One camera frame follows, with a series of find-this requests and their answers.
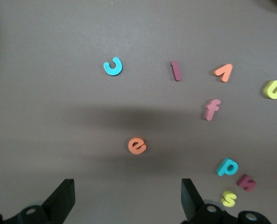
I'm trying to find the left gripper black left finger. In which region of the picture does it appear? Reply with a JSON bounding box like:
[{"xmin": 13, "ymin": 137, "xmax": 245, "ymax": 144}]
[{"xmin": 0, "ymin": 178, "xmax": 76, "ymax": 224}]

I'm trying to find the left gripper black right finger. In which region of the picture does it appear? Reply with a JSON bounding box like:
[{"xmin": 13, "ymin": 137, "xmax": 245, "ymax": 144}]
[{"xmin": 180, "ymin": 178, "xmax": 272, "ymax": 224}]

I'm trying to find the orange foam letter e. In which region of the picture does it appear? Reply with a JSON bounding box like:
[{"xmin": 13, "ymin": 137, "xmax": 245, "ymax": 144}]
[{"xmin": 128, "ymin": 136, "xmax": 147, "ymax": 155}]

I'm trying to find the maroon foam letter l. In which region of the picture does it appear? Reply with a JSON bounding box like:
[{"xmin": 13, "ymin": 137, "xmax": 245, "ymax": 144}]
[{"xmin": 170, "ymin": 60, "xmax": 182, "ymax": 82}]

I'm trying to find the teal foam letter c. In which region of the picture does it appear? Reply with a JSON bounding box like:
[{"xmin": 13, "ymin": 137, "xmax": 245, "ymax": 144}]
[{"xmin": 103, "ymin": 56, "xmax": 123, "ymax": 77}]

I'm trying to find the yellow foam letter s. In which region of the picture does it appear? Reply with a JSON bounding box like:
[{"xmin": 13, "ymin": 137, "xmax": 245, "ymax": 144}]
[{"xmin": 220, "ymin": 190, "xmax": 238, "ymax": 208}]

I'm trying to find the teal foam letter p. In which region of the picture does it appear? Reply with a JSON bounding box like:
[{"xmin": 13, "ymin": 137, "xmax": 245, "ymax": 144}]
[{"xmin": 215, "ymin": 157, "xmax": 239, "ymax": 177}]

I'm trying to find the maroon foam letter z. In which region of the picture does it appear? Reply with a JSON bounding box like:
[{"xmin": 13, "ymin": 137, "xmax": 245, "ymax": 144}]
[{"xmin": 236, "ymin": 174, "xmax": 257, "ymax": 192}]

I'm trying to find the pink foam letter f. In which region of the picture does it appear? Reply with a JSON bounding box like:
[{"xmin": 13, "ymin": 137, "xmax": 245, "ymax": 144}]
[{"xmin": 204, "ymin": 98, "xmax": 222, "ymax": 121}]

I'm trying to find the brown paper table cover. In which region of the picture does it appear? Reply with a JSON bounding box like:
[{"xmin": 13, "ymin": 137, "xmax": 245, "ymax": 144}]
[{"xmin": 0, "ymin": 0, "xmax": 277, "ymax": 224}]

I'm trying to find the yellow foam letter u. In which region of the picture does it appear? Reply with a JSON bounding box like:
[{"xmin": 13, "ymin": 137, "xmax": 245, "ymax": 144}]
[{"xmin": 261, "ymin": 80, "xmax": 277, "ymax": 99}]

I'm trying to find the orange foam letter v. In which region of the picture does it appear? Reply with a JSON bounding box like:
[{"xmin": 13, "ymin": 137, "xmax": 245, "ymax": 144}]
[{"xmin": 213, "ymin": 63, "xmax": 234, "ymax": 83}]

